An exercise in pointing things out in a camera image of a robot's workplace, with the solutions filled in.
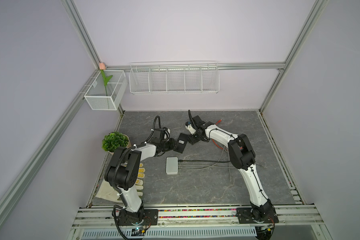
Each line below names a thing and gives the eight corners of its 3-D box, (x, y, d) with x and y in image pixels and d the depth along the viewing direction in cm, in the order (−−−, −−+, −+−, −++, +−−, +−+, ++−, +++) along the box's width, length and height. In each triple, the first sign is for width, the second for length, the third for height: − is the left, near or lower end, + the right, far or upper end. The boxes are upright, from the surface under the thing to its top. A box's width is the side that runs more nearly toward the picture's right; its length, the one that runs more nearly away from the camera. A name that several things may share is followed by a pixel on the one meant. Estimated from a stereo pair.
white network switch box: (165, 174, 90) (164, 173, 88) (166, 158, 97) (166, 157, 95) (178, 174, 90) (177, 173, 88) (178, 158, 97) (178, 157, 95)
